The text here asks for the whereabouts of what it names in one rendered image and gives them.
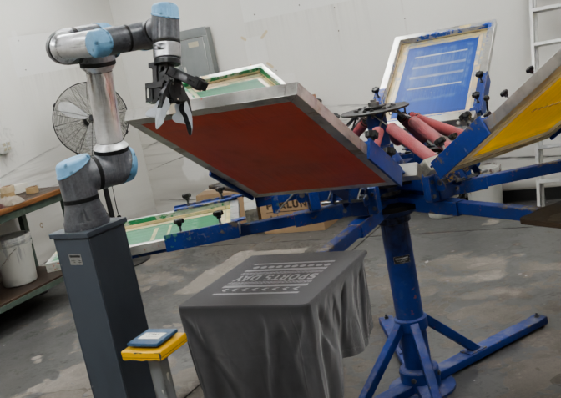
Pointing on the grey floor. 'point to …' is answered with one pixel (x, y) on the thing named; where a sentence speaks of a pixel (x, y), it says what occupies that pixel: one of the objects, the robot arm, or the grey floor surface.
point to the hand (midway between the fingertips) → (176, 133)
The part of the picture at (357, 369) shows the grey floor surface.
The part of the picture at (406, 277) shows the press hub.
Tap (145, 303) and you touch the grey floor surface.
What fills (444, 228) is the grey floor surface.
